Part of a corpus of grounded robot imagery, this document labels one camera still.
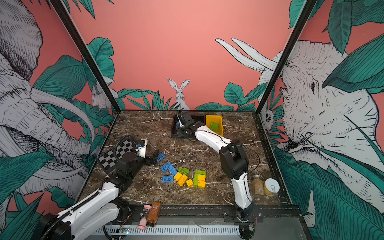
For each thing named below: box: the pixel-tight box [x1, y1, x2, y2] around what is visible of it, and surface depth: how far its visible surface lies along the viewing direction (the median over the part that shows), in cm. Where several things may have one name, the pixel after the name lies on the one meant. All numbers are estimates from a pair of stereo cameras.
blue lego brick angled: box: [160, 161, 171, 173], surface depth 92 cm
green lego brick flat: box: [195, 170, 207, 176], surface depth 90 cm
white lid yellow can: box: [263, 177, 281, 196], surface depth 80 cm
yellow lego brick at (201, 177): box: [198, 174, 206, 181], surface depth 86 cm
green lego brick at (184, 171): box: [178, 167, 190, 176], surface depth 90 cm
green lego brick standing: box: [193, 174, 198, 187], surface depth 85 cm
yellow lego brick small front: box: [186, 179, 194, 188], surface depth 83 cm
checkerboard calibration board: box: [97, 137, 136, 173], surface depth 90 cm
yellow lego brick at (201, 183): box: [197, 178, 207, 190], surface depth 84 cm
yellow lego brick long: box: [177, 174, 188, 187], surface depth 86 cm
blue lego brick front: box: [161, 175, 174, 183], surface depth 87 cm
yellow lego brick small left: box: [174, 171, 183, 182], surface depth 86 cm
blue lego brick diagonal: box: [167, 162, 178, 176], surface depth 90 cm
